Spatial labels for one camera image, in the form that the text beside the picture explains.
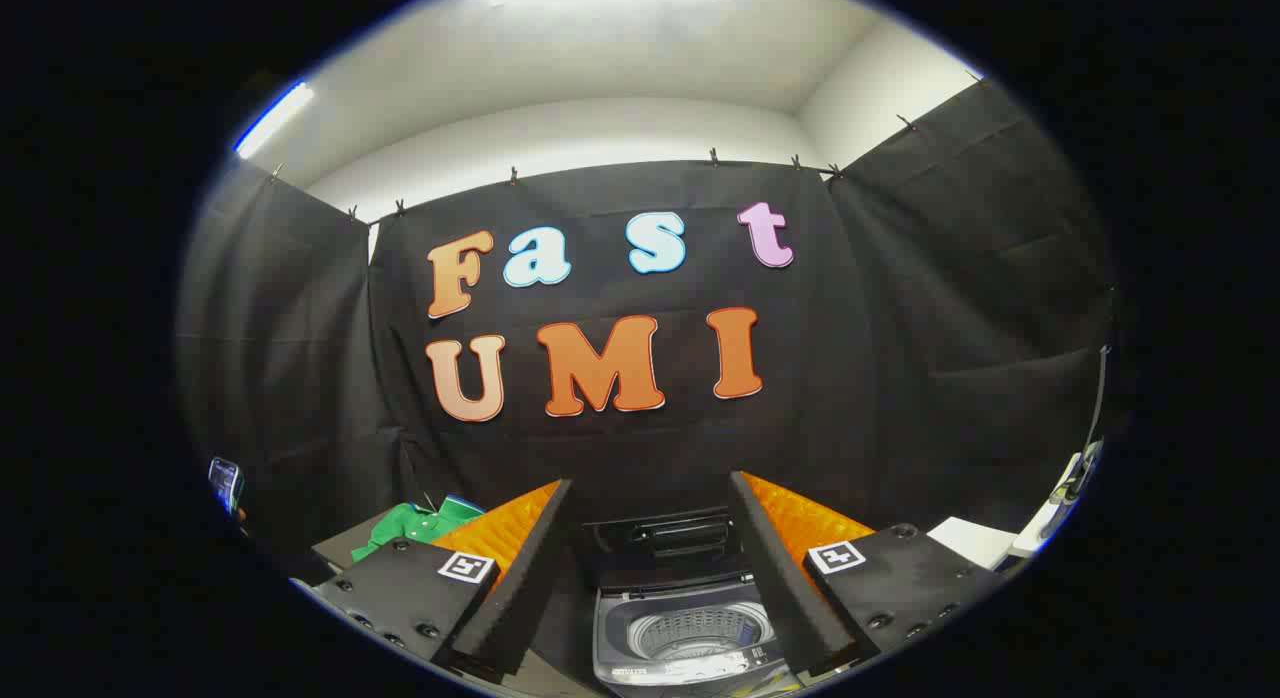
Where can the white flat board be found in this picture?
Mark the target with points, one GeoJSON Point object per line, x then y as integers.
{"type": "Point", "coordinates": [965, 540]}

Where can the ceiling strip light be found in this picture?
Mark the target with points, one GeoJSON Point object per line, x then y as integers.
{"type": "Point", "coordinates": [275, 118]}

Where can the row of small black clips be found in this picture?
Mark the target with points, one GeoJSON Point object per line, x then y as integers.
{"type": "Point", "coordinates": [714, 157]}

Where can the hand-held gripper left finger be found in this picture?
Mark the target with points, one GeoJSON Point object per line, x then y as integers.
{"type": "Point", "coordinates": [530, 578]}

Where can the grey toy washing machine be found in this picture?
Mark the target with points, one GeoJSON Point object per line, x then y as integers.
{"type": "Point", "coordinates": [690, 668]}

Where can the black backdrop cloth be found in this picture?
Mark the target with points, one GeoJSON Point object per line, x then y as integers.
{"type": "Point", "coordinates": [850, 378]}

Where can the white shelf edge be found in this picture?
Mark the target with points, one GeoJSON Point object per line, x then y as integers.
{"type": "Point", "coordinates": [1060, 498]}

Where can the smartphone with lit screen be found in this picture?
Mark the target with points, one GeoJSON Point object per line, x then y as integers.
{"type": "Point", "coordinates": [225, 483]}

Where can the green buttoned shirt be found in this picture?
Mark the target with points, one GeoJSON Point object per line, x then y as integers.
{"type": "Point", "coordinates": [405, 526]}

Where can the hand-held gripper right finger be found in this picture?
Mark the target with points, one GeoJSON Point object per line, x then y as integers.
{"type": "Point", "coordinates": [775, 578]}

